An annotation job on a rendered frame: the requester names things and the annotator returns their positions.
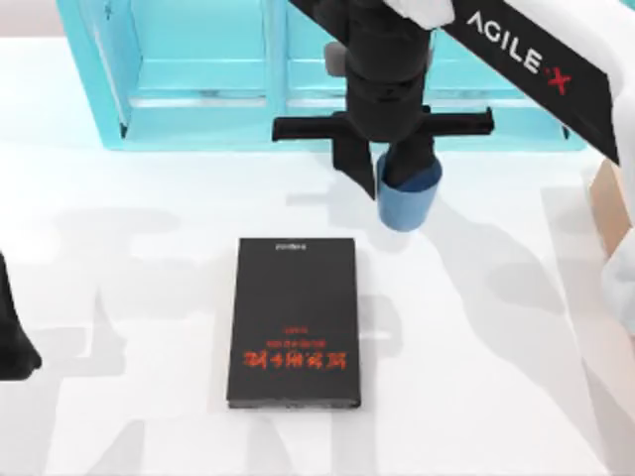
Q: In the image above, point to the blue cup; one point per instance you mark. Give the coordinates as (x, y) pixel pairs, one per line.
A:
(402, 210)

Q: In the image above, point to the pale grey rounded box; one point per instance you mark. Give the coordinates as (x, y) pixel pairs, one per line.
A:
(335, 59)

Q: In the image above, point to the black book with red lettering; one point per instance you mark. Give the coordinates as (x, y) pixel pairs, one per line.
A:
(295, 307)

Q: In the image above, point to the light blue rack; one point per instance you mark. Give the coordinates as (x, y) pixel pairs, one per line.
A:
(198, 74)

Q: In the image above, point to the pale wooden box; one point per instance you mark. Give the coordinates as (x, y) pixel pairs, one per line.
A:
(611, 208)

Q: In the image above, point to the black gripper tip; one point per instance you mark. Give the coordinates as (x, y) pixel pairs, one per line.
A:
(15, 337)

